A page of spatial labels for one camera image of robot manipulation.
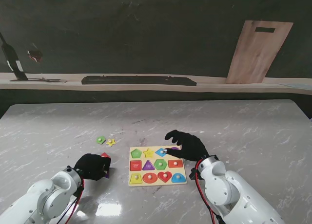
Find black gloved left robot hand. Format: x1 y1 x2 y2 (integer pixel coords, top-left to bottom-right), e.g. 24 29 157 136
74 153 112 182

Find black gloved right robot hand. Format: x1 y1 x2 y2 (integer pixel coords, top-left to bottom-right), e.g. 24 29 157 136
165 130 211 163

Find orange rectangle puzzle piece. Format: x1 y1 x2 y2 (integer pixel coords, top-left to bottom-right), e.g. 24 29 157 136
167 159 184 169

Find blue semicircle puzzle piece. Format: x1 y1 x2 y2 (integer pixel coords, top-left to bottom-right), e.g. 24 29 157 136
171 172 187 184

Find blue diamond puzzle piece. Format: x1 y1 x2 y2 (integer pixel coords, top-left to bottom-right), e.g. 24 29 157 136
155 148 169 158

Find green hexagon puzzle piece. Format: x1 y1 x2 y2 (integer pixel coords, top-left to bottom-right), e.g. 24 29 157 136
154 158 168 170

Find red heart puzzle piece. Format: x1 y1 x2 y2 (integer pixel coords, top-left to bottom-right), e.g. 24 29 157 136
157 171 173 183

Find yellow trapezoid puzzle piece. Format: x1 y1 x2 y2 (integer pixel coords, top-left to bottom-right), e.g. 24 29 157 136
129 173 144 185

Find orange oval puzzle piece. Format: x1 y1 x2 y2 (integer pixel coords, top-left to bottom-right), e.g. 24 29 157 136
142 172 158 185

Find yellow wooden puzzle board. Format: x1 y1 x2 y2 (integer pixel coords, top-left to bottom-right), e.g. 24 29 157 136
128 146 188 187

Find flat wooden coaster board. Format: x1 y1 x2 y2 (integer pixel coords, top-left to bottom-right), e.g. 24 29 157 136
9 78 68 84

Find wooden cutting board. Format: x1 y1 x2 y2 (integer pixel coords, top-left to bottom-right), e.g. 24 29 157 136
224 20 294 85

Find light wooden shelf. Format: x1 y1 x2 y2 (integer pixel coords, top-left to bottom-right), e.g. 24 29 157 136
0 72 312 96

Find black long tray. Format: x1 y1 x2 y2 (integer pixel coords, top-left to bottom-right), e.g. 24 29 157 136
81 75 197 87

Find red wine glass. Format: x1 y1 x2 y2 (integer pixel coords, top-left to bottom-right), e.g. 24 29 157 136
26 49 45 64

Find dark wine bottle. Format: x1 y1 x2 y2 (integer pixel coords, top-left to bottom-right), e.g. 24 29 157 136
0 31 29 81

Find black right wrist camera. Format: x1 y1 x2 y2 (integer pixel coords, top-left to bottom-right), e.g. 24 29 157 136
187 168 199 182

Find red left arm cable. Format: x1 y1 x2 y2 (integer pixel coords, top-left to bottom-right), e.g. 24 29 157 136
58 177 85 224

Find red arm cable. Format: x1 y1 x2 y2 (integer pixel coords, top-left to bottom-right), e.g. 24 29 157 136
195 159 220 224
58 177 85 224

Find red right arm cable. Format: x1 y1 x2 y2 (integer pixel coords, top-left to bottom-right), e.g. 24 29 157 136
195 159 220 224

